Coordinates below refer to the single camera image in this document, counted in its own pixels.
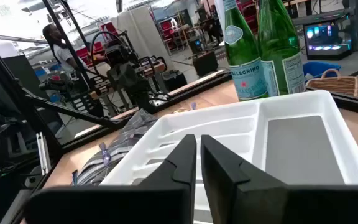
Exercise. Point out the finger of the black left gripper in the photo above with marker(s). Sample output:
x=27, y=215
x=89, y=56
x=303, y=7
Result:
x=118, y=81
x=135, y=79

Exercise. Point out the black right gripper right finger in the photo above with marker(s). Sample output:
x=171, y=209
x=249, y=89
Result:
x=225, y=186

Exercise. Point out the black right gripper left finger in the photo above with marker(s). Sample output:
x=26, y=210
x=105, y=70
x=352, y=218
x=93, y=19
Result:
x=179, y=174

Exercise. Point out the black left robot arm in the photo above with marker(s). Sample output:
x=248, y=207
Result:
x=145, y=99

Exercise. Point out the beige curtain partition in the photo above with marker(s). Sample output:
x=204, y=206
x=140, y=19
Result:
x=141, y=34

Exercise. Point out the black box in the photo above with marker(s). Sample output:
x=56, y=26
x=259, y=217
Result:
x=205, y=63

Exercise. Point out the iridescent blue cutlery piece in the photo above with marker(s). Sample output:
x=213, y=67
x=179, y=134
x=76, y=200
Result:
x=194, y=105

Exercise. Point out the grey checked cloth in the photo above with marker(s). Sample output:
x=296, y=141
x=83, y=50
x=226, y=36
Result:
x=126, y=137

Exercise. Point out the white plastic cutlery tray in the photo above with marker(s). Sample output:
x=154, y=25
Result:
x=228, y=124

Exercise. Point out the person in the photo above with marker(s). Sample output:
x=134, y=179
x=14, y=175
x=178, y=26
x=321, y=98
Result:
x=62, y=53

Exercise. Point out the iridescent blue spoon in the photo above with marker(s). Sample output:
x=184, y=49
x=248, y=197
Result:
x=105, y=154

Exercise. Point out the green glass water bottle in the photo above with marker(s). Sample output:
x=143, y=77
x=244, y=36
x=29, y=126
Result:
x=278, y=37
x=244, y=49

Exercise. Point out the iridescent blue knife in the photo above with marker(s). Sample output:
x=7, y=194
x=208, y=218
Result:
x=74, y=178

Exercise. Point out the woven wicker basket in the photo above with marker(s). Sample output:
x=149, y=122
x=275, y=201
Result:
x=334, y=85

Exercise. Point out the blue plastic bin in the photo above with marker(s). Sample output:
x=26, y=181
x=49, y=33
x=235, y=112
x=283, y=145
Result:
x=317, y=68

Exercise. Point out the computer case with coloured lights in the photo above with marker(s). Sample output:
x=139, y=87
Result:
x=326, y=39

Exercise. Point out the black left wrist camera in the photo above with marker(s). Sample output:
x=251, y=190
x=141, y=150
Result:
x=115, y=56

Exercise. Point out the white metal bracket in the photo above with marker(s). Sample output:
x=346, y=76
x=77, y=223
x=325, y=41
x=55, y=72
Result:
x=43, y=152

